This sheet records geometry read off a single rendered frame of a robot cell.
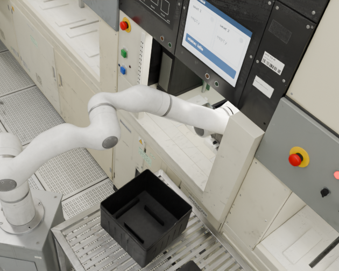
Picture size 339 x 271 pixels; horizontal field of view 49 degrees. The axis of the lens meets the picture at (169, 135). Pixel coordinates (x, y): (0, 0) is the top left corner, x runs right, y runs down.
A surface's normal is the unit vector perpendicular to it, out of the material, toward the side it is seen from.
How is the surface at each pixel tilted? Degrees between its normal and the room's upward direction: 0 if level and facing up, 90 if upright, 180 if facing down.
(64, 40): 0
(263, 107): 90
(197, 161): 0
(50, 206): 0
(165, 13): 90
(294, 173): 90
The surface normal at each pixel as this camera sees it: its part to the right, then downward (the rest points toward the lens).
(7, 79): 0.13, -0.68
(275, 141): -0.78, 0.39
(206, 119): -0.07, 0.00
